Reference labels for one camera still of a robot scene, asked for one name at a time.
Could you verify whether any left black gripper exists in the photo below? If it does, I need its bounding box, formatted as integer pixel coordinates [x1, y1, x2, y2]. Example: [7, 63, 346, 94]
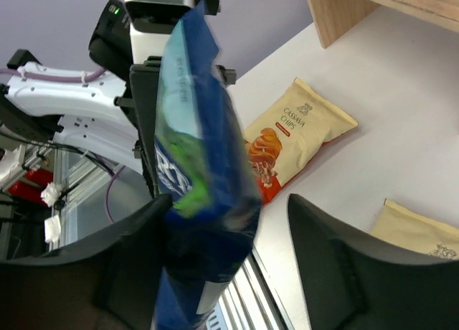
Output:
[115, 57, 161, 197]

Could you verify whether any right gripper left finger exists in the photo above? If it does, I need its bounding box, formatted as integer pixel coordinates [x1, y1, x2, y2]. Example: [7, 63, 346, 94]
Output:
[1, 194, 171, 329]

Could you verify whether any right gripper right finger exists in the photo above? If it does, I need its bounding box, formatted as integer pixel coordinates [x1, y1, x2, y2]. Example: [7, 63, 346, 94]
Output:
[288, 194, 458, 329]

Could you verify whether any Burts sea salt vinegar bag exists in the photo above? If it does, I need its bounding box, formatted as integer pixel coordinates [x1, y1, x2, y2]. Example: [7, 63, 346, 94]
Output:
[153, 3, 262, 329]

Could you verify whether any cassava chips bag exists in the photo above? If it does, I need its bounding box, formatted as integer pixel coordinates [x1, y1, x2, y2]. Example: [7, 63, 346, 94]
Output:
[370, 199, 458, 260]
[245, 78, 359, 204]

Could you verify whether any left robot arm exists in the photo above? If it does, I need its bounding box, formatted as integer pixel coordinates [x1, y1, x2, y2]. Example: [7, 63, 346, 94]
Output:
[1, 0, 235, 198]

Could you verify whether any wooden two-tier shelf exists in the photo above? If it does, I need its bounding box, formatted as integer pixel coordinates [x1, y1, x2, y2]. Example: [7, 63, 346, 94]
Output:
[307, 0, 458, 48]

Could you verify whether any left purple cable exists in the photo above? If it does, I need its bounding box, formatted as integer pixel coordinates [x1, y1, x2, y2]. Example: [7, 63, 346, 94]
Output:
[0, 66, 126, 225]

